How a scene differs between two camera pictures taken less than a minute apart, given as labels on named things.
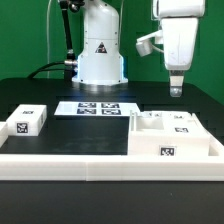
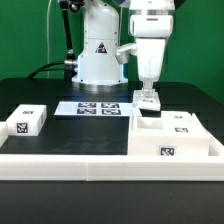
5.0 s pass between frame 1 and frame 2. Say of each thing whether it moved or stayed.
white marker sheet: stayed
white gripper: moved
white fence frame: stayed
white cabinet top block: stayed
